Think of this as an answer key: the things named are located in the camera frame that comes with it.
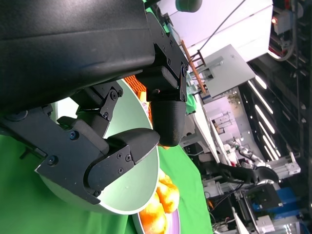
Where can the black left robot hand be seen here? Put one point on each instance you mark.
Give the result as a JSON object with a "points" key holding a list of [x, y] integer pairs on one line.
{"points": [[73, 48]]}

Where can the pale grey-green bowl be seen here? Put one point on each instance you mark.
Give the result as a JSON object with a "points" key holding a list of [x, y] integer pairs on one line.
{"points": [[131, 185]]}

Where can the orange striped bread roll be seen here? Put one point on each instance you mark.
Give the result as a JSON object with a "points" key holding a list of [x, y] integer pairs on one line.
{"points": [[153, 219], [168, 195]]}

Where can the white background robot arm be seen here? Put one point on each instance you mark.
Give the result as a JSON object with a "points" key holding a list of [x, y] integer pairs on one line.
{"points": [[253, 158]]}

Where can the lavender round plate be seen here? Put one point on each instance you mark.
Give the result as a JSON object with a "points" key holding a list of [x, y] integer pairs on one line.
{"points": [[174, 223]]}

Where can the green tablecloth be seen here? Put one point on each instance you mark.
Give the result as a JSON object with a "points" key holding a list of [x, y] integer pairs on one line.
{"points": [[180, 175]]}

